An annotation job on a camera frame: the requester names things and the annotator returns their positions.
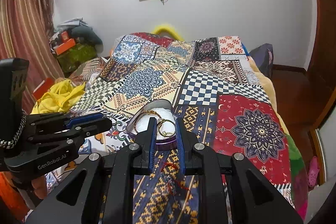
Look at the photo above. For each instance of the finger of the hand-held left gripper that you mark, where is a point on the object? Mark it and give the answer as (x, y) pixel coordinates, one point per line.
(78, 119)
(89, 130)

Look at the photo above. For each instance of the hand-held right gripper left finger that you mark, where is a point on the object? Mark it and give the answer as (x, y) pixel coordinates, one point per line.
(151, 146)

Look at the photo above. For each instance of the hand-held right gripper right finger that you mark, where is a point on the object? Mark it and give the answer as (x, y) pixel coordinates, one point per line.
(180, 148)

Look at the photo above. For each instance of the purple jewelry box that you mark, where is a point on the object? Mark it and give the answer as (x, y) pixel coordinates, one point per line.
(143, 125)

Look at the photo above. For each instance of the yellow cloth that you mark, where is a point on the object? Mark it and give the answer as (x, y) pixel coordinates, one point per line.
(59, 98)

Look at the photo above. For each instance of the brown gold bangle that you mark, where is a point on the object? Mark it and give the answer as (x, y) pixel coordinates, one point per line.
(147, 113)

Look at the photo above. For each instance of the flat orange box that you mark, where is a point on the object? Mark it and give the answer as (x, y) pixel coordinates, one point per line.
(43, 87)

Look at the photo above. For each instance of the brown striped pillow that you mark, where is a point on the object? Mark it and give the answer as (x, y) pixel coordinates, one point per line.
(89, 69)

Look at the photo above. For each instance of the green patterned cloth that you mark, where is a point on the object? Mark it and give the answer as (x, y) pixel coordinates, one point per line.
(76, 56)

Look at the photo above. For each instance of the patchwork printed blanket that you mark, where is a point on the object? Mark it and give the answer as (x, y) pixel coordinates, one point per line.
(199, 87)

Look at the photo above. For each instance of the orange box with white side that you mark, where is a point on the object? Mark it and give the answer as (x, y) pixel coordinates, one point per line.
(65, 47)

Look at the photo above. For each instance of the dark grey cloth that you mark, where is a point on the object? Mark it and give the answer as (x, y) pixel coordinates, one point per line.
(88, 35)

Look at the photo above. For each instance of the striped red curtain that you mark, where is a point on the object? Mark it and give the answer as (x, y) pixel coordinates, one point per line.
(26, 29)

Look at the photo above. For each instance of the yellow hoop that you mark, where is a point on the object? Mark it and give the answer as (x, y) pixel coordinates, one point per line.
(165, 29)

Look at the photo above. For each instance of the dark purple pillow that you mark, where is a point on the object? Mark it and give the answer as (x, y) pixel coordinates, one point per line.
(261, 58)

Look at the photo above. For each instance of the pink shoe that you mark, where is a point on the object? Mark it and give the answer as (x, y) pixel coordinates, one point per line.
(313, 171)

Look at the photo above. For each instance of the wooden door frame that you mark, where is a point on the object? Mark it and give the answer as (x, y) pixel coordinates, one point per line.
(325, 43)

